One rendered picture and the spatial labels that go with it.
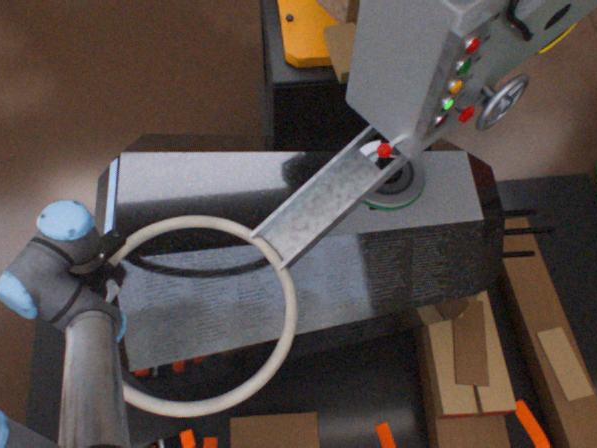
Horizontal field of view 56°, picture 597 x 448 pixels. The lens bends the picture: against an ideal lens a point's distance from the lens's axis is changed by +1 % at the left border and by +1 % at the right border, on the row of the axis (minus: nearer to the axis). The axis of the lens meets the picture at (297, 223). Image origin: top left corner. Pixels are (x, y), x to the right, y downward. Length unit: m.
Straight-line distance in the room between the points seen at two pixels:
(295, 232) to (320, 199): 0.11
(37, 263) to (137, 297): 0.50
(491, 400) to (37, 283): 1.49
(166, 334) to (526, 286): 1.41
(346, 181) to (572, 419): 1.27
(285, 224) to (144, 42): 1.90
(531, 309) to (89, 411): 1.84
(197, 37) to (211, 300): 1.84
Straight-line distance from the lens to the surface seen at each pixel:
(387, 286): 1.59
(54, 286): 1.12
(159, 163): 1.65
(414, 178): 1.59
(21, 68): 3.20
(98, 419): 0.79
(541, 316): 2.35
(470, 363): 2.06
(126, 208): 1.59
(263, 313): 1.57
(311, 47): 1.95
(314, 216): 1.41
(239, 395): 1.26
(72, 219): 1.13
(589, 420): 2.32
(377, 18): 1.12
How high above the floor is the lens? 2.17
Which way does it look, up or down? 63 degrees down
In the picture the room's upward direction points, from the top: 2 degrees clockwise
